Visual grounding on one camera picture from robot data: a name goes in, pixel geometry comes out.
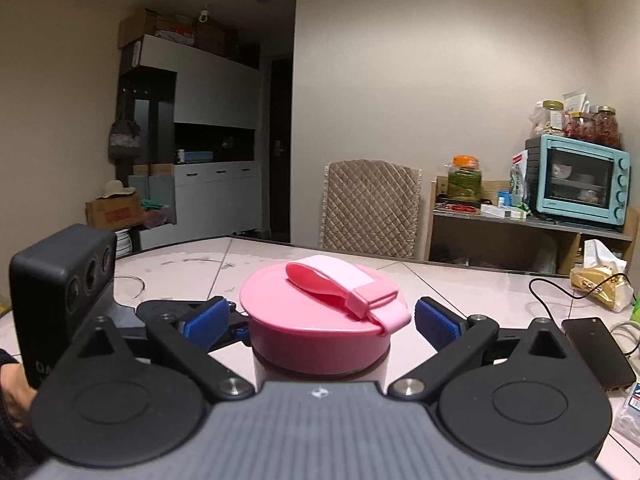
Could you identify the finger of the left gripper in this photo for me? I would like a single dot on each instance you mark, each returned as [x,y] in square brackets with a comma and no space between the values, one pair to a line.
[190,312]
[237,331]

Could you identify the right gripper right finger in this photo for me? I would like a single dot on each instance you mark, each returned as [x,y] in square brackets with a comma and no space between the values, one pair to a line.
[460,345]

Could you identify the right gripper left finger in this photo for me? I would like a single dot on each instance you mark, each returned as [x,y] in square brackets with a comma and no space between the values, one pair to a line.
[187,349]

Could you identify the pink bottle cap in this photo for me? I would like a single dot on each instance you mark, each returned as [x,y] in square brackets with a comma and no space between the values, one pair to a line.
[322,305]

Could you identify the pink Hello Kitty bottle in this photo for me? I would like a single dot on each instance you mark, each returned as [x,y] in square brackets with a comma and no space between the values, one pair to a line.
[320,370]

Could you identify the person left hand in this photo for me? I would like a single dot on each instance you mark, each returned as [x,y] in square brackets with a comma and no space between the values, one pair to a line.
[16,393]

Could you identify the stack of white bowls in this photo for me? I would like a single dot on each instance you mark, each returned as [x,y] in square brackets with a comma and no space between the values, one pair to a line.
[123,243]

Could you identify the cardboard box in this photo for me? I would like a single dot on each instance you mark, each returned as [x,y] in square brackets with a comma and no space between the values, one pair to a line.
[115,213]

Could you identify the wooden shelf unit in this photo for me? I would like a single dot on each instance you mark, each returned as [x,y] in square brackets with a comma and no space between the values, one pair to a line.
[462,235]

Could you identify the white cabinet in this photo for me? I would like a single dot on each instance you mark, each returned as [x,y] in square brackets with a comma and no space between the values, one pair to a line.
[190,119]

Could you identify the white medicine box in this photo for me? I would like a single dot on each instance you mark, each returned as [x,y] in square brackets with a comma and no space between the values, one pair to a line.
[503,212]

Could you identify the black smartphone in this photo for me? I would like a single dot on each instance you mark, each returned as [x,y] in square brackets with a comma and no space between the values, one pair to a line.
[597,347]

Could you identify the yellow snack bag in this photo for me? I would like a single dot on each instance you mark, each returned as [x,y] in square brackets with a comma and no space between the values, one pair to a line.
[603,276]

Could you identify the green pickle jar orange lid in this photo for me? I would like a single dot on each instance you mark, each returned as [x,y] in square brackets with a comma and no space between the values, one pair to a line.
[464,182]

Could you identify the quilted beige chair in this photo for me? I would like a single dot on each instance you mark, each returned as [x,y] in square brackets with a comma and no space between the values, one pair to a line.
[370,207]

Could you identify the green white snack packet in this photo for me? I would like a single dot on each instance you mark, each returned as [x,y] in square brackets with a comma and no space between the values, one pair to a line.
[518,183]

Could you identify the clear plastic swab box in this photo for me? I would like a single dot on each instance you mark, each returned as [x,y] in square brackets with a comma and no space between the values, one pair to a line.
[627,419]

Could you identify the teal toaster oven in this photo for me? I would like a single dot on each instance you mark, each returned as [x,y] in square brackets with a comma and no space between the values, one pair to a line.
[577,180]

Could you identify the red chili jar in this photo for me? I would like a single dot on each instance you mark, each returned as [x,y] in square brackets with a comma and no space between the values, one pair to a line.
[580,126]
[608,131]

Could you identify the pale contents jar gold lid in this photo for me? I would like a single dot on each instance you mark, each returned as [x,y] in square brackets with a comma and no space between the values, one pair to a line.
[551,118]

